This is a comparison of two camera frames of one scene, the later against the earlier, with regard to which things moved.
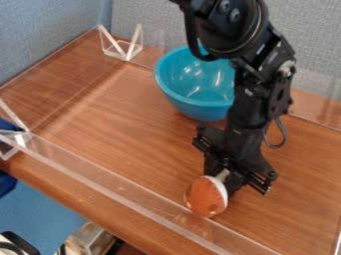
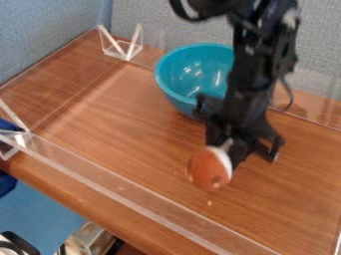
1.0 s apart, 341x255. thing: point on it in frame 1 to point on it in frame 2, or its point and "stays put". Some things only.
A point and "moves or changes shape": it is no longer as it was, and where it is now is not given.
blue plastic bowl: (198, 87) stays put
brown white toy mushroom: (206, 194) moves or changes shape
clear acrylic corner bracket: (119, 48) stays put
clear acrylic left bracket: (12, 139) stays put
